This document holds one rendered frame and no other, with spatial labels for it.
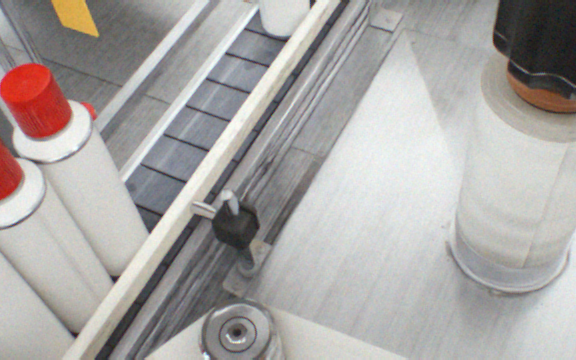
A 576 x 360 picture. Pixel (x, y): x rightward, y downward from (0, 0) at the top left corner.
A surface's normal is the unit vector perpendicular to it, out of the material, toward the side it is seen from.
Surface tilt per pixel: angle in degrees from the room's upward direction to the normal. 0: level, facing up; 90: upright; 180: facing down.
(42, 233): 90
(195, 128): 0
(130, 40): 0
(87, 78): 0
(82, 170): 90
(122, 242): 90
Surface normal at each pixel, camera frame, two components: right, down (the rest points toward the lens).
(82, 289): 0.77, 0.47
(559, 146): -0.17, 0.84
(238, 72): -0.10, -0.58
